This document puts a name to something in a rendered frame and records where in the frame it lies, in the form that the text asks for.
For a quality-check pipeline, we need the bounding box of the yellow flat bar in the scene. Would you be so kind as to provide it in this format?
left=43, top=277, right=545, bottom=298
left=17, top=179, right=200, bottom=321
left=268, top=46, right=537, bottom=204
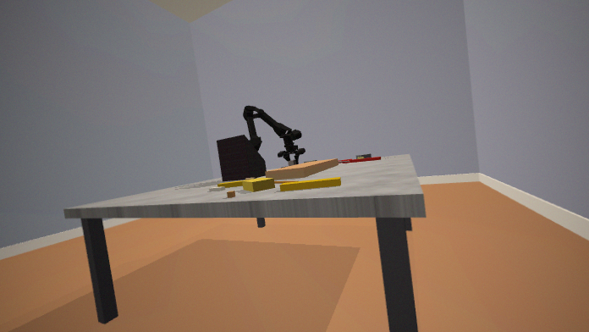
left=217, top=180, right=243, bottom=188
left=280, top=177, right=341, bottom=191

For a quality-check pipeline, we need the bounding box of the yellow rectangular block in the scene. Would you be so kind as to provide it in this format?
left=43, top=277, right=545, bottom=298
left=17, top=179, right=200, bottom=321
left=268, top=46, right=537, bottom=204
left=242, top=178, right=275, bottom=192

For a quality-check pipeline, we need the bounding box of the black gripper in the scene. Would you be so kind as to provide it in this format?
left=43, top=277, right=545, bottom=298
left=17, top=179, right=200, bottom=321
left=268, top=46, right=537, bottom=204
left=278, top=142, right=306, bottom=164

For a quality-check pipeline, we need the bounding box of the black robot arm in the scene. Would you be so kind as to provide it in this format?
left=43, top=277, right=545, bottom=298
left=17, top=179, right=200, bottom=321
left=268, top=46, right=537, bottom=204
left=243, top=106, right=302, bottom=151

